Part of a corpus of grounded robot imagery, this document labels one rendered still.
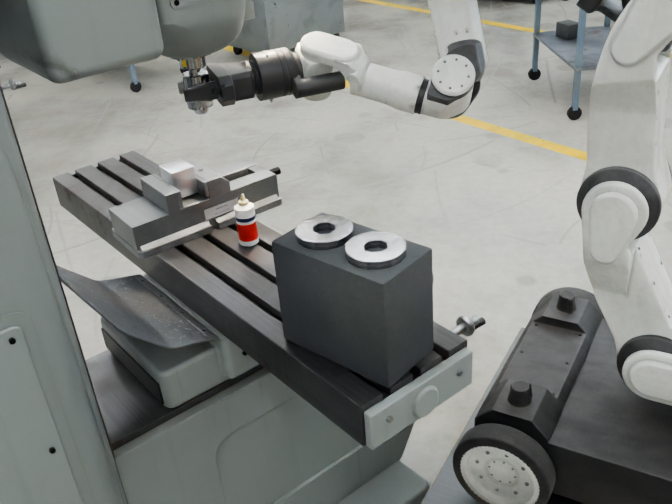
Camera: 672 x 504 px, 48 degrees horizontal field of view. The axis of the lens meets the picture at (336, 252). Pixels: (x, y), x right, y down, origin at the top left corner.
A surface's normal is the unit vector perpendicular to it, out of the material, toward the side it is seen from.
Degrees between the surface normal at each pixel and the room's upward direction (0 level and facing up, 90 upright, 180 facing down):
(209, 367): 90
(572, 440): 0
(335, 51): 24
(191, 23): 108
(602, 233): 90
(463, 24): 50
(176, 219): 90
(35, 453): 89
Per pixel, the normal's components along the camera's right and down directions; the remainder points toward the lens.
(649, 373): -0.49, 0.47
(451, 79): -0.10, -0.17
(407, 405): 0.63, 0.35
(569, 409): -0.07, -0.86
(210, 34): 0.60, 0.71
